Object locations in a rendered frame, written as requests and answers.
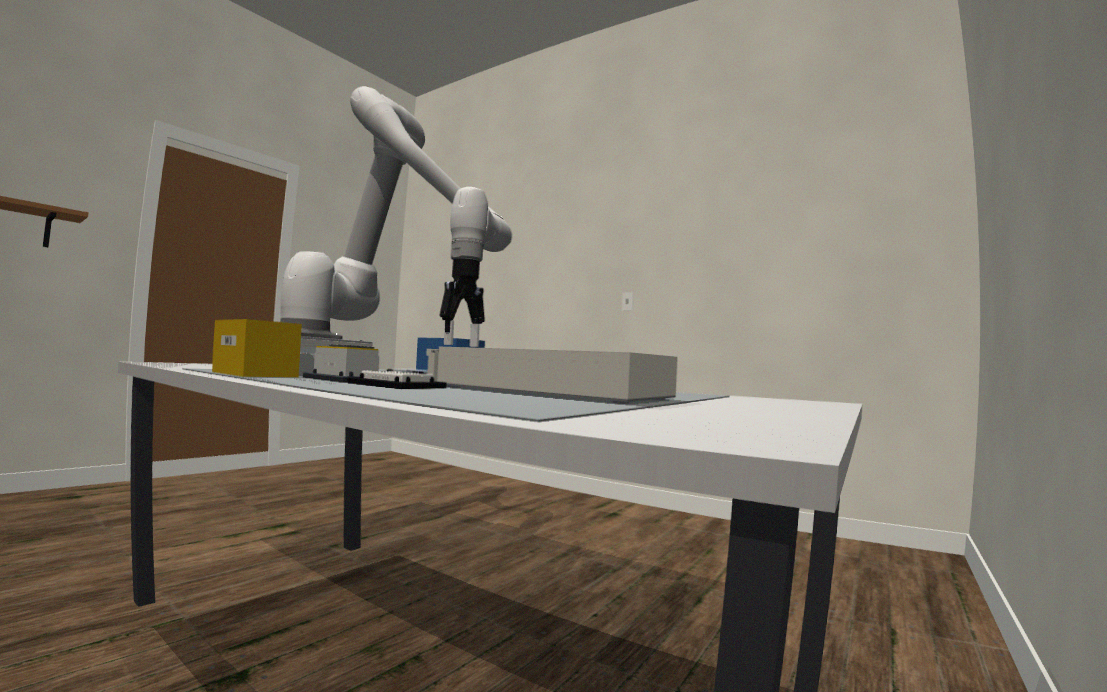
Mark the yellow bin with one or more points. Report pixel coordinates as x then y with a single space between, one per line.
256 348

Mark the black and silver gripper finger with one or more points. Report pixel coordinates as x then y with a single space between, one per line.
450 305
476 308

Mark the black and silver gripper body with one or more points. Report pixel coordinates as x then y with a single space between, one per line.
465 272

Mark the grey rectangular mat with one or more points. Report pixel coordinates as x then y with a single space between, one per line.
497 403

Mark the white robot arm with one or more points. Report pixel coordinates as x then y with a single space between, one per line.
312 289

